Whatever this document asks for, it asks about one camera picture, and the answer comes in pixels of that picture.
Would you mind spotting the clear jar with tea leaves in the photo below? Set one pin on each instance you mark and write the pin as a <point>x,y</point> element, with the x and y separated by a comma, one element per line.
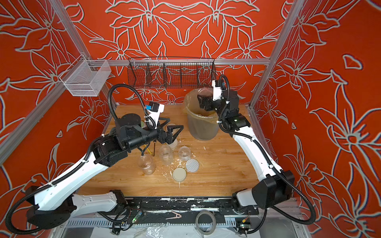
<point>166,154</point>

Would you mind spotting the yellow plastic bin liner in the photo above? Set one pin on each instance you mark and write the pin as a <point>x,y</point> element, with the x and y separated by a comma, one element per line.
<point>192,108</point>

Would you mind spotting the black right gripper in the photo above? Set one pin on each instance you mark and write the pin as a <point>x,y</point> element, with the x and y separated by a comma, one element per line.
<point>207,103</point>

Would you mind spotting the white cable duct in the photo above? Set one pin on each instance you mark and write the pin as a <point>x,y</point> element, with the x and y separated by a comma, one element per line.
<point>103,223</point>

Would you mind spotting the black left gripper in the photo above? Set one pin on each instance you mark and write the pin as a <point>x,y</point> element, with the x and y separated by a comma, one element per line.
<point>163,137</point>

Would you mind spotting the red clip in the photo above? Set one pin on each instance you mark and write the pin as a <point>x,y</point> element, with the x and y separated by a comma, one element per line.
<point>176,216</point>

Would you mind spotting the beige lidded jar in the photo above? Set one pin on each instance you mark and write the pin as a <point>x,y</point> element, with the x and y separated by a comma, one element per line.
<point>184,153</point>

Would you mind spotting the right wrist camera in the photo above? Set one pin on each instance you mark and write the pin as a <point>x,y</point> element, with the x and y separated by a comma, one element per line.
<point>217,91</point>

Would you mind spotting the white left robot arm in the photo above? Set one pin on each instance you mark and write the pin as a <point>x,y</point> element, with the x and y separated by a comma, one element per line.
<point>55,202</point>

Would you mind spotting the crumpled clear plastic film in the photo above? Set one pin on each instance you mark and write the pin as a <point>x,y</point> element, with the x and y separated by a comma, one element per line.
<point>156,231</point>

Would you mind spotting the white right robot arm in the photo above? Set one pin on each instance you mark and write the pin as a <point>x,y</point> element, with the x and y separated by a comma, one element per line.
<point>275,184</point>

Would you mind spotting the jar with foil seal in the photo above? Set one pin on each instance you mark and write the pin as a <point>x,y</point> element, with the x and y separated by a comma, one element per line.
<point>146,164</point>

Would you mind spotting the black wire wall basket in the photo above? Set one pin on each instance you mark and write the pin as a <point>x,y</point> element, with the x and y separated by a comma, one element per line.
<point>171,72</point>

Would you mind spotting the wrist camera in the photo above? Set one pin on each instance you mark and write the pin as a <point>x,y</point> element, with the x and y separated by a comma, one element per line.
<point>152,113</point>
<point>217,91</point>

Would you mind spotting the clear tape roll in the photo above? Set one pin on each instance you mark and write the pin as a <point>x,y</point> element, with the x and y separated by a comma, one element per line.
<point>211,222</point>

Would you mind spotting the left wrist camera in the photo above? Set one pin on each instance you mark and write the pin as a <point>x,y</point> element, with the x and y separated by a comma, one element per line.
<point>152,113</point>

